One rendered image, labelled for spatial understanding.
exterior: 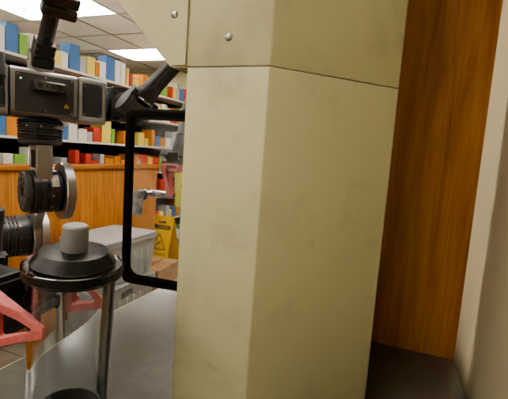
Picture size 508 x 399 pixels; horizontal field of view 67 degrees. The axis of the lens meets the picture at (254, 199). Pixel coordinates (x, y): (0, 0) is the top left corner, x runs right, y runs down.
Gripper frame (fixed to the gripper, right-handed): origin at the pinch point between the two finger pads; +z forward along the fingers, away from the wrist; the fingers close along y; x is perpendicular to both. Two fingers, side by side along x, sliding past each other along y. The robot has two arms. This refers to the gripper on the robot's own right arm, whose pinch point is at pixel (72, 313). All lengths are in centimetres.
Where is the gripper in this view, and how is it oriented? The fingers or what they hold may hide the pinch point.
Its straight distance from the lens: 52.5
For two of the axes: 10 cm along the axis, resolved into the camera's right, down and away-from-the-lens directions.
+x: -1.1, 9.8, 1.7
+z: 9.2, 1.7, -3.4
